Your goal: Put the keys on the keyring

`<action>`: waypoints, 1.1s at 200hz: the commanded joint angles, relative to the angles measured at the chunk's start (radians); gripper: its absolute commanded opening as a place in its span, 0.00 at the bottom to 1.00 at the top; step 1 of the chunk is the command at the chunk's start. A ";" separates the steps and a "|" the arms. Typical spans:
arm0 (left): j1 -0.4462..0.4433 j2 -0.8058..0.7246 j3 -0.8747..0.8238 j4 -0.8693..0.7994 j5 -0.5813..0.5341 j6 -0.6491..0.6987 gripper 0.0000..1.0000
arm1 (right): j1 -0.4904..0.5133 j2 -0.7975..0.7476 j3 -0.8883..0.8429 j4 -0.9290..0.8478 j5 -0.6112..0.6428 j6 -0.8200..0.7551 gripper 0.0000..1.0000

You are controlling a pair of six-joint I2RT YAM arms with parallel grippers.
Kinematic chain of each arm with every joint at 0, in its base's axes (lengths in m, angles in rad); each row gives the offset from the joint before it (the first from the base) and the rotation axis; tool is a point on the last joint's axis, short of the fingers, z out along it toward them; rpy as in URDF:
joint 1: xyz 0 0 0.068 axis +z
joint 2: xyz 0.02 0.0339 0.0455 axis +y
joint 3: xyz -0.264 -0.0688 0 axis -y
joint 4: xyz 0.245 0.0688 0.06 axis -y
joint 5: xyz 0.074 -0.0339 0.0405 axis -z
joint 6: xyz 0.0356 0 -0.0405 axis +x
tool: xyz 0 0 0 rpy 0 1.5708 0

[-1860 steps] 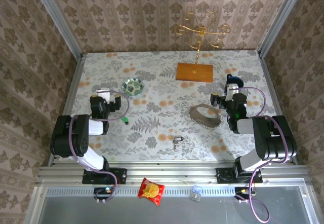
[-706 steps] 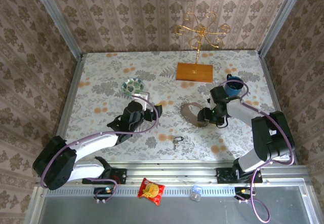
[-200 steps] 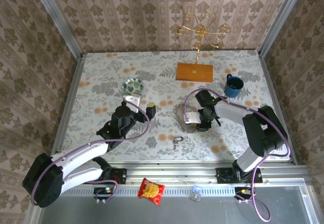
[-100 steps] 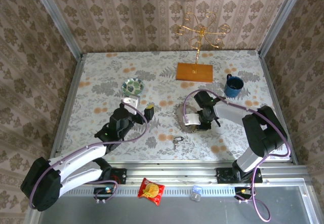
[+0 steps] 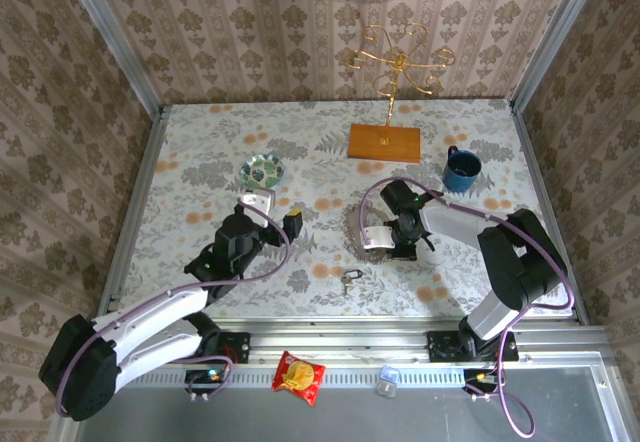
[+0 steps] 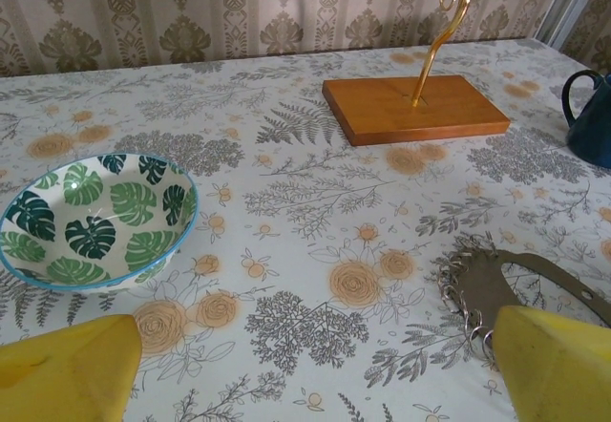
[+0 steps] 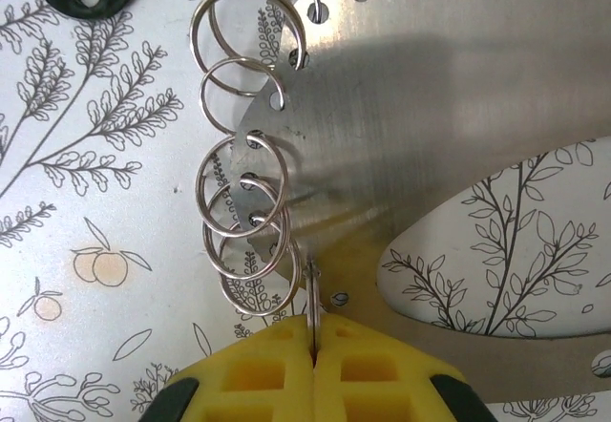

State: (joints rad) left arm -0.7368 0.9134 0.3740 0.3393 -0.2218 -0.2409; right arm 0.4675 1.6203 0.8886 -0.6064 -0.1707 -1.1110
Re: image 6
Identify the aluminium frame post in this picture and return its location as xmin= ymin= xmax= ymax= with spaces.
xmin=534 ymin=0 xmax=611 ymax=55

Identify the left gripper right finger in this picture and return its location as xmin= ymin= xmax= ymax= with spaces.
xmin=493 ymin=304 xmax=611 ymax=422

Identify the gold hook stand wooden base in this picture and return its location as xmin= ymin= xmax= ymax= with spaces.
xmin=322 ymin=0 xmax=512 ymax=148

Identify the dark blue mug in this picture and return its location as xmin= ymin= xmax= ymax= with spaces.
xmin=561 ymin=69 xmax=611 ymax=170

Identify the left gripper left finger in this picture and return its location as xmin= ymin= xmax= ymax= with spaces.
xmin=0 ymin=313 xmax=144 ymax=422

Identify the floral tablecloth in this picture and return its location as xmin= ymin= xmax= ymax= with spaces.
xmin=0 ymin=37 xmax=611 ymax=422

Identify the leaf pattern ceramic bowl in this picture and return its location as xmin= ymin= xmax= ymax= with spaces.
xmin=0 ymin=152 xmax=200 ymax=299

